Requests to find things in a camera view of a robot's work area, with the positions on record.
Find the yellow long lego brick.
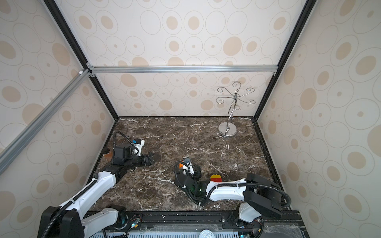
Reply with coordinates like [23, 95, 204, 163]
[210, 175, 222, 180]

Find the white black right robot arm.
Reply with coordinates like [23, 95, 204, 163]
[174, 167, 292, 223]

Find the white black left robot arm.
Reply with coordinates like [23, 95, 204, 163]
[37, 143, 159, 238]

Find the chrome jewelry stand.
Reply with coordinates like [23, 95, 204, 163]
[216, 81, 256, 138]

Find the brown cup at left wall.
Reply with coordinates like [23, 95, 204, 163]
[102, 147, 113, 162]

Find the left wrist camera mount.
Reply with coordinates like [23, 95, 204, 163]
[131, 138, 145, 156]

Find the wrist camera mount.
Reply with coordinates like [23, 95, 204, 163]
[131, 138, 145, 156]
[182, 156, 195, 176]

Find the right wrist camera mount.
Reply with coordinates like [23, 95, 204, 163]
[182, 156, 195, 176]

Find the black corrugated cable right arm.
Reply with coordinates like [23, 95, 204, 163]
[173, 160, 292, 209]

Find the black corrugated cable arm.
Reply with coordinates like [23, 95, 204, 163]
[173, 160, 292, 209]
[40, 130, 133, 238]

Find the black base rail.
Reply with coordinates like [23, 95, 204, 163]
[94, 210, 309, 238]

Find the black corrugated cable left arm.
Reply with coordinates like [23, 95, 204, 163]
[40, 130, 133, 238]

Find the aluminium horizontal back rail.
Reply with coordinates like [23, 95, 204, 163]
[90, 65, 278, 73]

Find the aluminium left diagonal rail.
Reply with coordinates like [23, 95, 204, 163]
[1, 68, 90, 174]

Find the black vertical frame post left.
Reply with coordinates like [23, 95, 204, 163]
[43, 0, 119, 122]

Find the black vertical frame post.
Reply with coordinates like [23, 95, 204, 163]
[43, 0, 119, 122]
[254, 0, 317, 122]

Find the black vertical frame post right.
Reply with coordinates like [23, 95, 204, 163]
[254, 0, 317, 122]

